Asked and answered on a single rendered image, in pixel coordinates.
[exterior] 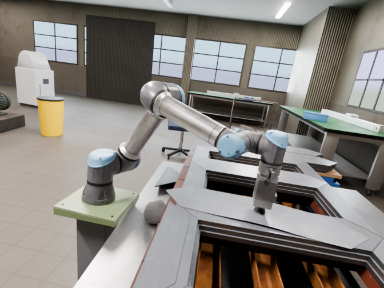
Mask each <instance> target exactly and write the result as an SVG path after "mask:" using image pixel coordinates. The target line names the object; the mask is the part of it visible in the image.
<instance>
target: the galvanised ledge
mask: <svg viewBox="0 0 384 288"><path fill-rule="evenodd" d="M183 165H184V164H182V163H175V162H169V161H163V162H162V163H161V164H160V166H159V167H158V168H157V170H156V172H155V173H154V174H153V176H152V177H151V178H150V180H149V181H148V183H147V184H146V186H145V187H144V188H143V190H142V191H141V193H140V194H139V197H138V198H137V199H136V200H135V202H134V203H133V204H132V206H131V207H130V208H129V209H128V211H127V213H126V214H125V215H124V217H123V218H122V219H121V221H120V223H119V224H118V225H117V227H116V228H115V229H114V231H113V232H112V234H111V235H110V236H109V238H108V239H107V241H106V242H105V244H104V245H103V246H102V248H101V249H100V251H99V252H98V254H97V255H96V256H95V258H94V259H93V260H92V262H91V264H90V265H89V266H88V268H87V269H86V270H85V272H84V273H83V275H82V276H81V277H80V279H79V280H78V282H77V283H76V284H75V286H74V287H73V288H130V286H131V284H132V282H133V279H134V277H135V275H136V273H137V270H138V268H139V266H140V264H141V262H142V259H143V256H144V254H145V252H146V250H147V247H148V245H149V243H150V241H151V238H152V236H153V234H154V232H155V229H156V227H157V225H154V224H150V223H148V221H147V220H146V219H145V218H144V211H145V208H146V205H147V204H148V203H149V202H155V201H158V200H163V201H164V202H165V203H166V204H167V202H168V200H169V197H170V195H169V193H168V192H167V191H166V190H169V189H173V188H174V186H175V183H171V184H168V185H163V186H158V187H155V185H156V183H157V182H158V180H159V179H160V177H161V175H162V174H163V172H164V171H165V169H166V168H167V167H171V168H173V169H174V170H176V171H177V172H179V173H180V172H181V170H182V167H183Z"/></svg>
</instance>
